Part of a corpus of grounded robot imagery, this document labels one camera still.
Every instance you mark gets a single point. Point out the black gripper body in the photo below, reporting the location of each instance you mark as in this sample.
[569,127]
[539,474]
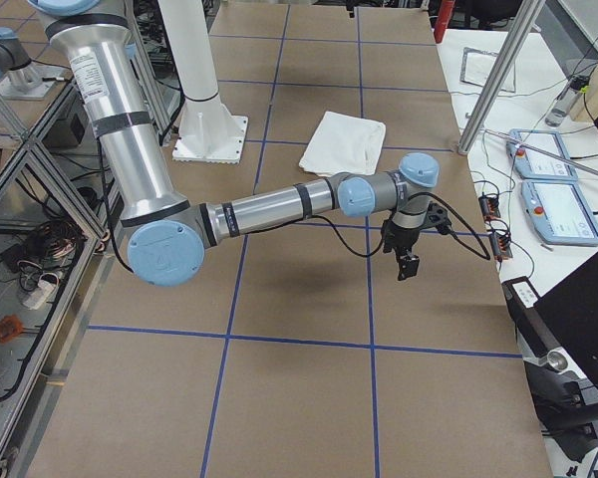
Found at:
[398,239]

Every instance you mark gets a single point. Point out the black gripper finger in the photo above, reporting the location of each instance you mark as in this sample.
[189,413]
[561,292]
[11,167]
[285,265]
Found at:
[408,264]

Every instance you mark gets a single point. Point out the white long-sleeve printed shirt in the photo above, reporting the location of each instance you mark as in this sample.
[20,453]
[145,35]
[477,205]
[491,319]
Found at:
[343,143]

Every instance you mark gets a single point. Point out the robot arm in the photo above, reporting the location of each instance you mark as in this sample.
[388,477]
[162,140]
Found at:
[170,230]

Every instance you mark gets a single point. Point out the black connector box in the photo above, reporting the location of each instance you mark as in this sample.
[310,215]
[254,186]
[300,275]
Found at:
[489,207]
[500,246]

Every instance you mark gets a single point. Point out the lower blue teach pendant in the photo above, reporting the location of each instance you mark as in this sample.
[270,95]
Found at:
[559,213]

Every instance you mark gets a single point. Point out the blue teach pendant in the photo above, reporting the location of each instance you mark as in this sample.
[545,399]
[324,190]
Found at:
[537,154]
[559,213]

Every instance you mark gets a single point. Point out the upper blue teach pendant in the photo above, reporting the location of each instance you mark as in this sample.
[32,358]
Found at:
[537,154]

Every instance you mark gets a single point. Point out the black laptop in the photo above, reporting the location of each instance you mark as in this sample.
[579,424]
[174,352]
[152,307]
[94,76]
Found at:
[570,312]

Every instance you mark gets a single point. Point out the black framed document sleeve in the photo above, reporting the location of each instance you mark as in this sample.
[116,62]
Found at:
[476,66]

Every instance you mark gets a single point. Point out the red cylinder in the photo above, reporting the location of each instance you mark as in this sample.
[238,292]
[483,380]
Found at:
[442,20]

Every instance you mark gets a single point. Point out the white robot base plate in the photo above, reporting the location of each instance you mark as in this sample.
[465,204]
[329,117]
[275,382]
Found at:
[203,141]

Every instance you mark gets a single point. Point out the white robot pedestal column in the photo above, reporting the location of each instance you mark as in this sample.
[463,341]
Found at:
[187,34]

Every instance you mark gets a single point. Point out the grey aluminium frame post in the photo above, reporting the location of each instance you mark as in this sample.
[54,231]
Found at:
[513,43]

